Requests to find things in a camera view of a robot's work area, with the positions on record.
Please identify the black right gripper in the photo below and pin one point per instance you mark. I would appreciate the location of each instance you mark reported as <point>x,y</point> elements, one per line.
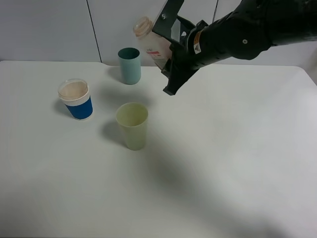
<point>203,45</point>

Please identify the clear plastic drink bottle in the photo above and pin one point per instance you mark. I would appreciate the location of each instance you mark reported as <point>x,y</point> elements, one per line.
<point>154,45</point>

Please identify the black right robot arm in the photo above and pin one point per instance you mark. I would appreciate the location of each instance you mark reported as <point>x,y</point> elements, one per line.
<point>253,27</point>

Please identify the teal plastic cup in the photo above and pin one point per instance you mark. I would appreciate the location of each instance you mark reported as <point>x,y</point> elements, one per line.
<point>130,65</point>

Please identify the pale green plastic cup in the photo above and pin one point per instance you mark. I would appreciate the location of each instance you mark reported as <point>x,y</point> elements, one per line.
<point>132,119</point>

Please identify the blue sleeved paper cup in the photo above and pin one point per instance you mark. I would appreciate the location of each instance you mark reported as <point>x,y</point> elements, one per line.
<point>75,95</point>

